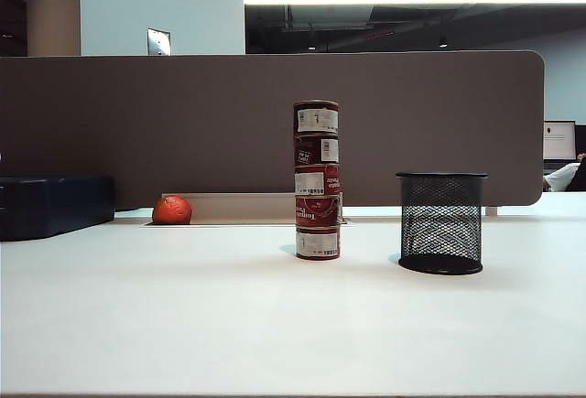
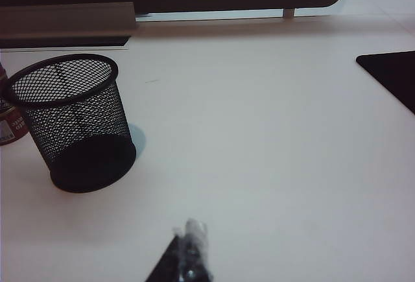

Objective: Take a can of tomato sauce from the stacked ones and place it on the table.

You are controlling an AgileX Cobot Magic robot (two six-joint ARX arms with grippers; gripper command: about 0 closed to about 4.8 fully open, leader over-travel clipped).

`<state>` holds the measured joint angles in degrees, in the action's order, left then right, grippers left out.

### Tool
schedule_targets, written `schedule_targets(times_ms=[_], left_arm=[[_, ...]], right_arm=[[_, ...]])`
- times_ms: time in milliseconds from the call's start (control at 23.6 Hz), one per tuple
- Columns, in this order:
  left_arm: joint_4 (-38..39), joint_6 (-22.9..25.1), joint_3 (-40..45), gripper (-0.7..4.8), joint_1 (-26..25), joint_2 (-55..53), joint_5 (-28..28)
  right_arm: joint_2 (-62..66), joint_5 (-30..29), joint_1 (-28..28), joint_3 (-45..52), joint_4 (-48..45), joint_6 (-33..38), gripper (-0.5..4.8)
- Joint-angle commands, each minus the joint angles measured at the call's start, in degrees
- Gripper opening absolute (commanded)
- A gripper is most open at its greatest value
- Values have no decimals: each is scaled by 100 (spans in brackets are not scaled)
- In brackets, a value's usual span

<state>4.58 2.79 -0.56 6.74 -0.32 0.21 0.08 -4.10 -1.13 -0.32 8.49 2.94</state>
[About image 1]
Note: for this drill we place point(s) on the red can wide white label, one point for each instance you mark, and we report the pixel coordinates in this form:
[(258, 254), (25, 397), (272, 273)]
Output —
[(316, 119)]

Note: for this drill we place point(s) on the red can Paste print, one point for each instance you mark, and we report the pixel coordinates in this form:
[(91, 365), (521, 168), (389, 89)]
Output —
[(316, 181)]

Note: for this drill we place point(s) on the red can small white label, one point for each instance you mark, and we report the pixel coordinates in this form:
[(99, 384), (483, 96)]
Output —
[(311, 150)]

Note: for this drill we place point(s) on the red can Tomato print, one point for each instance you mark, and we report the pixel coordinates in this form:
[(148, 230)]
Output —
[(318, 211)]

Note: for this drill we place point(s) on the red can barcode label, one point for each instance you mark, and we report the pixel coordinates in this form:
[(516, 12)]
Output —
[(318, 244)]

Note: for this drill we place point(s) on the brown desk partition panel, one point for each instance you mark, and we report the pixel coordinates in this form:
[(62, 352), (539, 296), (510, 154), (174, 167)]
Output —
[(183, 119)]

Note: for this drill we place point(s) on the orange fruit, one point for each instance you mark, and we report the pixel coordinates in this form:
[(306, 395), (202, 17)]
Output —
[(171, 210)]

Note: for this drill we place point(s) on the black mesh pen holder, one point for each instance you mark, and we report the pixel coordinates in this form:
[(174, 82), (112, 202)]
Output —
[(441, 224)]

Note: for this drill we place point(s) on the dark blue box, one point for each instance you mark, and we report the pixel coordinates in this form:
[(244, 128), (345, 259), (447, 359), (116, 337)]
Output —
[(50, 206)]

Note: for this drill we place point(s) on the person in white shirt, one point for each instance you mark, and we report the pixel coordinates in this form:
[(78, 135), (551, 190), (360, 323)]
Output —
[(561, 178)]

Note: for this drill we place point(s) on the white computer monitor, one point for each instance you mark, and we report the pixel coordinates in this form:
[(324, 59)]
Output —
[(558, 139)]

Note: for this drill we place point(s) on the metal wall plate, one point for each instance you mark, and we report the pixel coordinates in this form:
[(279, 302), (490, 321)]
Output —
[(159, 42)]

